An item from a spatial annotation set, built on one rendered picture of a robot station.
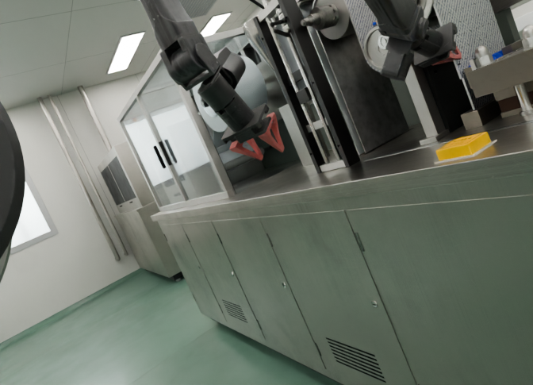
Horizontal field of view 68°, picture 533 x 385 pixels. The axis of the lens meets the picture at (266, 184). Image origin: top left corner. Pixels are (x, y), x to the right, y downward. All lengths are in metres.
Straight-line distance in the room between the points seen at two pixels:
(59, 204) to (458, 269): 5.63
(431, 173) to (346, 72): 0.62
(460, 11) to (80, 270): 5.67
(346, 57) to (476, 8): 0.40
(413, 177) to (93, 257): 5.59
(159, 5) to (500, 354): 0.97
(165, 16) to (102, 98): 5.74
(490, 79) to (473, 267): 0.40
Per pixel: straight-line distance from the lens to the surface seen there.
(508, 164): 0.75
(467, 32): 1.15
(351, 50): 1.41
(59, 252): 6.13
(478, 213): 0.85
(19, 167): 0.21
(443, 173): 0.81
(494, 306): 0.96
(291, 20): 1.23
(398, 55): 0.92
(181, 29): 0.75
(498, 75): 1.00
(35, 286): 6.16
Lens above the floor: 1.08
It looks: 6 degrees down
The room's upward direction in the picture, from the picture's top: 24 degrees counter-clockwise
